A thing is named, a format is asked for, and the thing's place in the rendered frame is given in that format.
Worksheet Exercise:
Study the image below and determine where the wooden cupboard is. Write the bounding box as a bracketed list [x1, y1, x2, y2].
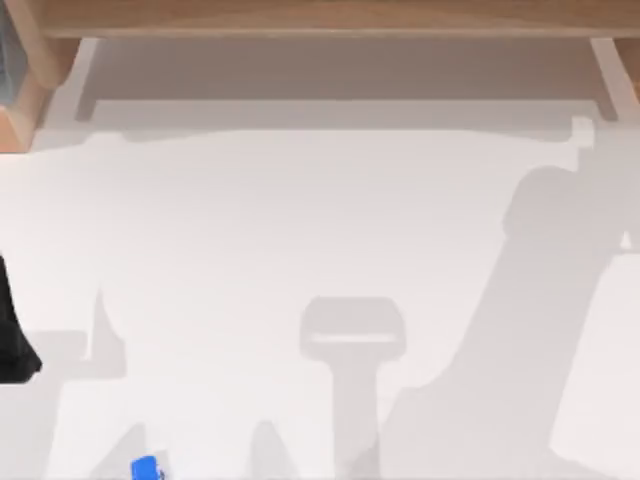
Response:
[0, 0, 640, 154]

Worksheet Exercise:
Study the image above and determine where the blue bottle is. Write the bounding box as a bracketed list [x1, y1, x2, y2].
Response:
[130, 454, 165, 480]

